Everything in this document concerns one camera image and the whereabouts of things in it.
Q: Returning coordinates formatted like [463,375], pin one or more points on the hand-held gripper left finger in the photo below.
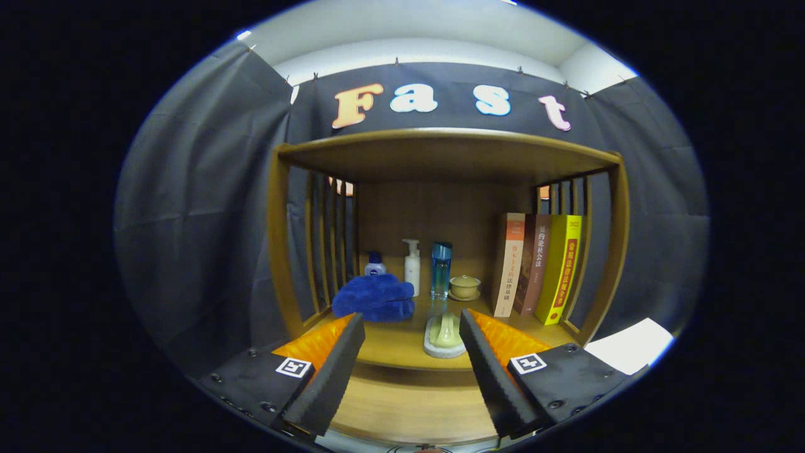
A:
[330,384]

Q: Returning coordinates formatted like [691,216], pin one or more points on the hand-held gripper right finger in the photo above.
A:
[494,384]

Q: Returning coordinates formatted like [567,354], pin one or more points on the wooden countertop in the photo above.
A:
[390,343]

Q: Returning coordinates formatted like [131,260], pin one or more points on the wooden cabinet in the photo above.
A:
[440,214]

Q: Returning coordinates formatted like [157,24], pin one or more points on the blue folded towel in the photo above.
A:
[374,296]

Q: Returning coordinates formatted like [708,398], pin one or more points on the beige lidded cup with saucer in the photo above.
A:
[465,288]

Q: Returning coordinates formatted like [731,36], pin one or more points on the orange and white book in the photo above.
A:
[509,264]

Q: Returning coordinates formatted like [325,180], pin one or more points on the small white blue-capped bottle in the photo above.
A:
[375,269]

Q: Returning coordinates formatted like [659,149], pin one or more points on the tall blue bottle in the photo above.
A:
[441,270]

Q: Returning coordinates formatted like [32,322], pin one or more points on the brown book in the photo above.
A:
[534,264]

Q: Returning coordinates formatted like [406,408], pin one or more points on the yellow book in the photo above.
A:
[560,270]

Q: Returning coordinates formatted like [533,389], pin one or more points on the white pump bottle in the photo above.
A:
[412,270]

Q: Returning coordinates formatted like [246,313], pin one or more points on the white table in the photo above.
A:
[629,346]

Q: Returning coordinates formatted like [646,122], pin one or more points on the black backdrop cloth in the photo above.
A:
[188,220]

